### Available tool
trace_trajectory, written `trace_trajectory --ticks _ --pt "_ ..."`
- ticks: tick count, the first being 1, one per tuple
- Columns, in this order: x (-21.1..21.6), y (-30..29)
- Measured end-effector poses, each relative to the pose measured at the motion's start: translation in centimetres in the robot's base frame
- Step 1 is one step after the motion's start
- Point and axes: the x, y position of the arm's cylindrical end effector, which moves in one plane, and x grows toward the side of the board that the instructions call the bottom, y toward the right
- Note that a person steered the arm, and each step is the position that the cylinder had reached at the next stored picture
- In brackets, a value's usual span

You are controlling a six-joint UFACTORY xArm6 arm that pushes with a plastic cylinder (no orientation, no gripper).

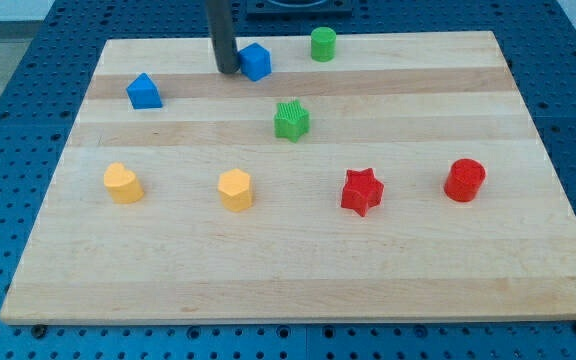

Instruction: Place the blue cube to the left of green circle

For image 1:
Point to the blue cube block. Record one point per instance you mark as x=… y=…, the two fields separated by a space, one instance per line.
x=255 y=62

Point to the yellow hexagon block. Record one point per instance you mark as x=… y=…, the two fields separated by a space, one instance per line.
x=235 y=190

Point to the green star block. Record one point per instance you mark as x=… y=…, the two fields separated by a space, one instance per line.
x=291 y=121

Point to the red star block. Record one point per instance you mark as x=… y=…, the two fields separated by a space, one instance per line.
x=361 y=191

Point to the light wooden board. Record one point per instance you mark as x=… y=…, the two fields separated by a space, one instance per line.
x=406 y=105

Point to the green cylinder block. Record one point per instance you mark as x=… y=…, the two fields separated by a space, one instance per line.
x=323 y=44

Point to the yellow heart block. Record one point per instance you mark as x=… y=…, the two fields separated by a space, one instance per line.
x=122 y=184

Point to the blue triangular block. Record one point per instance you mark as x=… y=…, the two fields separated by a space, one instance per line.
x=143 y=93

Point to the red cylinder block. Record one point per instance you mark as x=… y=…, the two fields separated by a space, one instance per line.
x=464 y=180

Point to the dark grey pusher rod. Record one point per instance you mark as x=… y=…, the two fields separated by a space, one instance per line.
x=222 y=34

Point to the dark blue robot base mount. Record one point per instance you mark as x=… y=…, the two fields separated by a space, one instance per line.
x=257 y=9

